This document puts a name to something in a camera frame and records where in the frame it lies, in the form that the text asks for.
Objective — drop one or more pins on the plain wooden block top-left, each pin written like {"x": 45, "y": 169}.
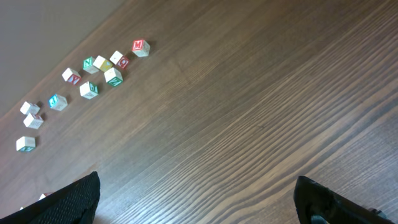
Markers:
{"x": 29, "y": 108}

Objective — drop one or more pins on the green letter N block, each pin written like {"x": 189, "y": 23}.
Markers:
{"x": 88, "y": 65}

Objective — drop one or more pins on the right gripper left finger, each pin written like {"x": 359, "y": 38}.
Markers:
{"x": 73, "y": 204}

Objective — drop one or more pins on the red letter U block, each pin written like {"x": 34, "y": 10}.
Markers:
{"x": 44, "y": 195}

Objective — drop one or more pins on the wooden block with drawing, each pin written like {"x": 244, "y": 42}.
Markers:
{"x": 33, "y": 121}

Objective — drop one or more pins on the wooden block picture top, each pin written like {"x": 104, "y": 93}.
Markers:
{"x": 89, "y": 90}

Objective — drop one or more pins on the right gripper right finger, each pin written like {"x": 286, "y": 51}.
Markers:
{"x": 315, "y": 203}

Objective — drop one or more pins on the blue letter P block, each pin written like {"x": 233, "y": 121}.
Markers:
{"x": 57, "y": 102}

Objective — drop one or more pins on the wooden block green Z side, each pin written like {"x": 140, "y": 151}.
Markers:
{"x": 113, "y": 77}

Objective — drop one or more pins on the red letter M block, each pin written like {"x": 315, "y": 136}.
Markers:
{"x": 140, "y": 48}

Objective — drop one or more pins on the wooden block yellow side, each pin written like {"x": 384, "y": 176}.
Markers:
{"x": 102, "y": 63}

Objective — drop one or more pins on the wooden block red G side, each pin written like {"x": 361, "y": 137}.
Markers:
{"x": 119, "y": 59}

